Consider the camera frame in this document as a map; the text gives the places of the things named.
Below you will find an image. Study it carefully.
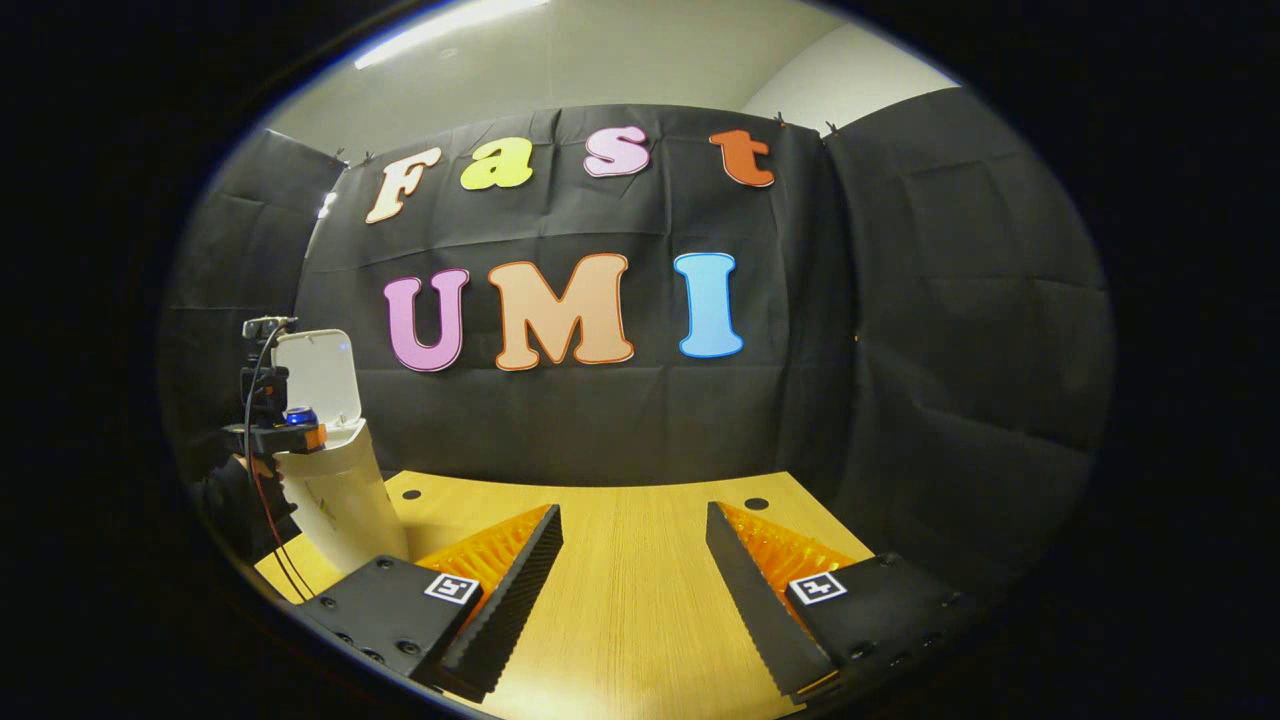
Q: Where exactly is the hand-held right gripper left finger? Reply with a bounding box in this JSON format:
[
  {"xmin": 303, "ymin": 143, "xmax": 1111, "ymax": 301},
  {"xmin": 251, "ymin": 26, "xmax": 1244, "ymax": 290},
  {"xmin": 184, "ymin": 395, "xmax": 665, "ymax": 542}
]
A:
[{"xmin": 298, "ymin": 503, "xmax": 564, "ymax": 704}]

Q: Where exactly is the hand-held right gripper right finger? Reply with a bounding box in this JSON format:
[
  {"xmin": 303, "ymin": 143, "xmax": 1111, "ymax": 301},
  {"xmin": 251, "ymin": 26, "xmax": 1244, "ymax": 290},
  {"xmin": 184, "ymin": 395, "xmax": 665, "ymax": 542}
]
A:
[{"xmin": 705, "ymin": 501, "xmax": 986, "ymax": 701}]

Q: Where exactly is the black cable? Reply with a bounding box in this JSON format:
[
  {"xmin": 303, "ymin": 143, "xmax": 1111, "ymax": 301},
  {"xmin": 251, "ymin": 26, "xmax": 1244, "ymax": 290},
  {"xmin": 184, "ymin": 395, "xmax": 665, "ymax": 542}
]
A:
[{"xmin": 243, "ymin": 325, "xmax": 311, "ymax": 603}]

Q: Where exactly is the red cable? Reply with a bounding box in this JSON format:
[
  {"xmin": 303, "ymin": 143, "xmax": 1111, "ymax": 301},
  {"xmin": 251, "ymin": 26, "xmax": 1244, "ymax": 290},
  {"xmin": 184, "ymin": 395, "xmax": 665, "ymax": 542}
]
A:
[{"xmin": 252, "ymin": 465, "xmax": 306, "ymax": 596}]

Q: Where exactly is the white desktop garbage bin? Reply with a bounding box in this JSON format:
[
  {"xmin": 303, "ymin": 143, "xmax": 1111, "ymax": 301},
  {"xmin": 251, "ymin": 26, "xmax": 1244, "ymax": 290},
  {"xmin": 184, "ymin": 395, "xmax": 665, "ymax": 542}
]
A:
[{"xmin": 272, "ymin": 329, "xmax": 411, "ymax": 577}]

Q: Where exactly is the black backdrop cloth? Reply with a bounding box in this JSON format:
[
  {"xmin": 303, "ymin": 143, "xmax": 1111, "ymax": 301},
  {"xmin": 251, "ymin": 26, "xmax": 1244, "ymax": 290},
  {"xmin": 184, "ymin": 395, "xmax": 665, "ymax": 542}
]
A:
[{"xmin": 160, "ymin": 85, "xmax": 1116, "ymax": 591}]

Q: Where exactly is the wooden desktop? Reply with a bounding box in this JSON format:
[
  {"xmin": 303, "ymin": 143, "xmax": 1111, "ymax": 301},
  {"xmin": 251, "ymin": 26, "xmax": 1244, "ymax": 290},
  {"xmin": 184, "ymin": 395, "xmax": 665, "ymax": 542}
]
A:
[{"xmin": 255, "ymin": 470, "xmax": 876, "ymax": 720}]

